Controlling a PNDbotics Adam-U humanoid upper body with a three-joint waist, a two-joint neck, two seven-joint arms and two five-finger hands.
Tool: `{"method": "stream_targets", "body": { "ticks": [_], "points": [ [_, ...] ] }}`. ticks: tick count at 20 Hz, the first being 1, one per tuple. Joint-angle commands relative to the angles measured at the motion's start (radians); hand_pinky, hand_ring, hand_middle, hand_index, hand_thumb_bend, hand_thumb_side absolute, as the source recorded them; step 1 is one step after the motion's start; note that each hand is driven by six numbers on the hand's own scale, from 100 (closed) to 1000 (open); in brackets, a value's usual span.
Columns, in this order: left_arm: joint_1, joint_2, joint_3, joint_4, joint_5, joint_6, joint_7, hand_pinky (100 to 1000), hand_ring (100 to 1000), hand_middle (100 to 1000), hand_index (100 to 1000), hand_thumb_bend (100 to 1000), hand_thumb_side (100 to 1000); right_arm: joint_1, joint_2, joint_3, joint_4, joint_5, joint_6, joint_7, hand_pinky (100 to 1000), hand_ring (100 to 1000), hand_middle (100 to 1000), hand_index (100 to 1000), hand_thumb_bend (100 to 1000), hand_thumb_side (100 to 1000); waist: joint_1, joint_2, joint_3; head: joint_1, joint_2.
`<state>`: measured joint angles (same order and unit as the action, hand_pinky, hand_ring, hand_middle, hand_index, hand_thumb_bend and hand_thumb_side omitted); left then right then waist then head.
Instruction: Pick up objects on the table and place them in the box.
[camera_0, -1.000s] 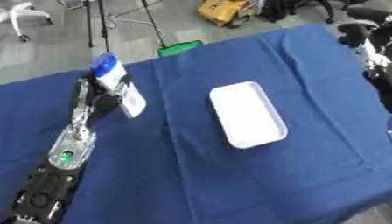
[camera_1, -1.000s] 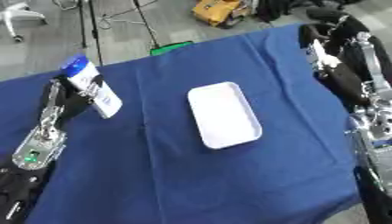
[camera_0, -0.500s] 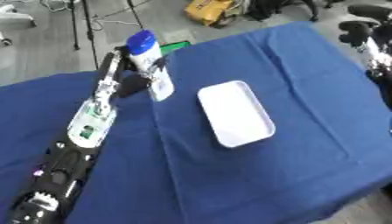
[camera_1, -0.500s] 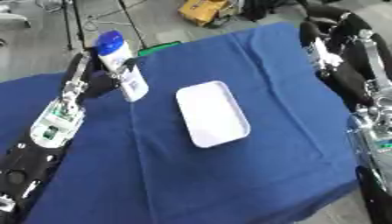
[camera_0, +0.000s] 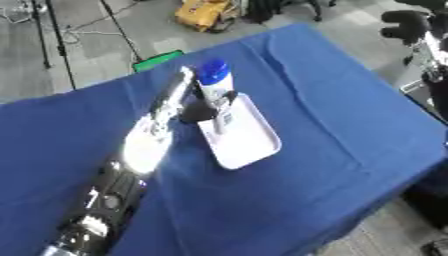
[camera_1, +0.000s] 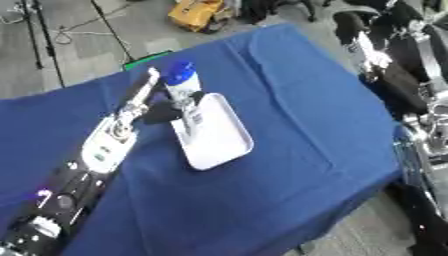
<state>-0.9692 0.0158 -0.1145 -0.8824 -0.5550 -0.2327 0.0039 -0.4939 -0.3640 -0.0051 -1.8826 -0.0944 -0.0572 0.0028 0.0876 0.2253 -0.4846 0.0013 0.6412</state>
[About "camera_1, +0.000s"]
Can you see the black bag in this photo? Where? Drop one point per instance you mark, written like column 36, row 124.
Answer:
column 256, row 10

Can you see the white bottle with blue cap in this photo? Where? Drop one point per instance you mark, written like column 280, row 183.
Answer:
column 182, row 83

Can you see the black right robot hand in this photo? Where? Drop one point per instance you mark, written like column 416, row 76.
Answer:
column 402, row 90

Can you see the black tripod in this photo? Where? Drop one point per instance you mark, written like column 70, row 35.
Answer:
column 114, row 33
column 48, row 46

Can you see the white rectangular tray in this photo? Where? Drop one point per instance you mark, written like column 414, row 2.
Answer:
column 217, row 140

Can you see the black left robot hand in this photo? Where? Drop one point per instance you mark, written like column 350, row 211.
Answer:
column 162, row 111

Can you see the green flat board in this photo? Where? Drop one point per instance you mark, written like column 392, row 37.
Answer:
column 146, row 60

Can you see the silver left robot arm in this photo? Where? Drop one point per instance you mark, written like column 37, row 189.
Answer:
column 99, row 153

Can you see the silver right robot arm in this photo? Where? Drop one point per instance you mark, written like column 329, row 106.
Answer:
column 426, row 146

